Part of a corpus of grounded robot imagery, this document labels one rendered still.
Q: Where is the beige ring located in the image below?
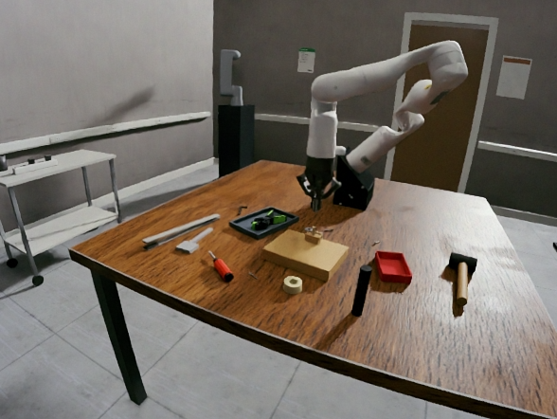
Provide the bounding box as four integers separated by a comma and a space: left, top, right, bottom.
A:
283, 276, 302, 294

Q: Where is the red rectangular tray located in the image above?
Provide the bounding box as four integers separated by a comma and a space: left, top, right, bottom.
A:
374, 250, 412, 283

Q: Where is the pale wooden board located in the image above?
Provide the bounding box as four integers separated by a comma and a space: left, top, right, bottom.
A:
262, 229, 349, 282

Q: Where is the red screwdriver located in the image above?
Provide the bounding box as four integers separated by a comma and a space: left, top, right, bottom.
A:
209, 251, 234, 282

